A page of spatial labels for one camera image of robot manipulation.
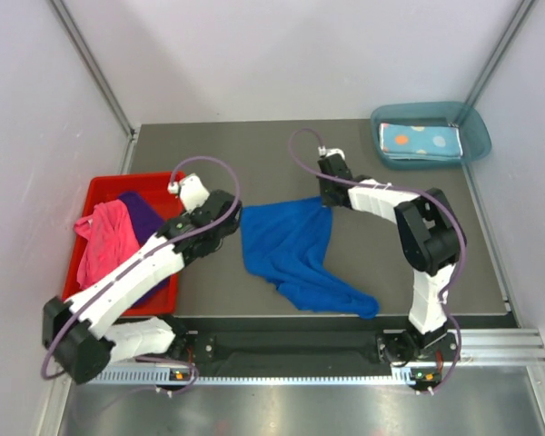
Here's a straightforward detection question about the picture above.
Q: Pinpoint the teal translucent plastic tray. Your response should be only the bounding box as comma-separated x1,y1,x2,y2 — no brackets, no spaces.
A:
370,101,491,171

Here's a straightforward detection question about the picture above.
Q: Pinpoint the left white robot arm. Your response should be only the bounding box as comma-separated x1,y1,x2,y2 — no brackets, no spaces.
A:
42,190,242,384

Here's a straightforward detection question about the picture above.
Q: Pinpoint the pink towel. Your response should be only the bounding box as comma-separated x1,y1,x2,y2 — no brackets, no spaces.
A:
74,200,140,290

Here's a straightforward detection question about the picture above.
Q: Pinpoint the purple cable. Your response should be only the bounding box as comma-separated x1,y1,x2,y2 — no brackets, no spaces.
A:
40,156,243,395
287,127,468,395

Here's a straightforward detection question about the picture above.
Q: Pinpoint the left aluminium frame post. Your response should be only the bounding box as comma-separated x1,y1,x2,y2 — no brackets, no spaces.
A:
45,0,137,142

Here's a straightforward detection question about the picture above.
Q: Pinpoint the right aluminium frame post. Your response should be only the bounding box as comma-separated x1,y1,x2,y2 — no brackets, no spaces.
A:
464,0,538,107

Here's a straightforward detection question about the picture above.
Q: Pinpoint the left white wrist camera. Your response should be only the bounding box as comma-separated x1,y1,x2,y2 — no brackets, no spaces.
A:
167,173,210,213

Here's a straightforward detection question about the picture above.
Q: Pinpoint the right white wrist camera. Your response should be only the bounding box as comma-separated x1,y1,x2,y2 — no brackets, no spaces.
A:
318,145,345,160

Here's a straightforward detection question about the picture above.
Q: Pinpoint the light blue polka-dot towel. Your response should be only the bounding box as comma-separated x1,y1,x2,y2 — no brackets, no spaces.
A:
378,123,463,162

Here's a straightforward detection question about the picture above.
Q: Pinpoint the purple towel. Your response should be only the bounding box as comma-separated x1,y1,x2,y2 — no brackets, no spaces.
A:
116,190,173,308

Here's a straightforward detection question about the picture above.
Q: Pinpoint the aluminium front rail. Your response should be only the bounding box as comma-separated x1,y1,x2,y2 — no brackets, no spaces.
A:
459,329,545,367

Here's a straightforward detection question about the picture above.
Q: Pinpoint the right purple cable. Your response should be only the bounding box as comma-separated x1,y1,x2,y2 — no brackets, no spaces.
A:
287,127,468,395

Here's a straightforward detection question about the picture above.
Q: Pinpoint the aluminium frame post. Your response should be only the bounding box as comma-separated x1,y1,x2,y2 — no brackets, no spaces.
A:
45,0,137,142
464,0,538,107

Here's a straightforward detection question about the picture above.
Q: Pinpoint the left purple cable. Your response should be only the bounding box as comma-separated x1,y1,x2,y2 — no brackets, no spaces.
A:
40,156,243,395

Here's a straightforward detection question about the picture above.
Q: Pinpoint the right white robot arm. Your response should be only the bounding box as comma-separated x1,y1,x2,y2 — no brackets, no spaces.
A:
317,148,460,351

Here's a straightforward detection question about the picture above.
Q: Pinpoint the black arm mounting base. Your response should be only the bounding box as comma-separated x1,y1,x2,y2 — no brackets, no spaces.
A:
163,331,457,378

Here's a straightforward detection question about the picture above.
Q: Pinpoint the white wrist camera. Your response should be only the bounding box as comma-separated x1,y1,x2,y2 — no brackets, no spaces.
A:
167,173,210,213
318,145,345,160

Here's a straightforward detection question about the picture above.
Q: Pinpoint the white slotted cable duct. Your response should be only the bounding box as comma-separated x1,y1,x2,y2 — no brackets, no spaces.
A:
89,363,436,386

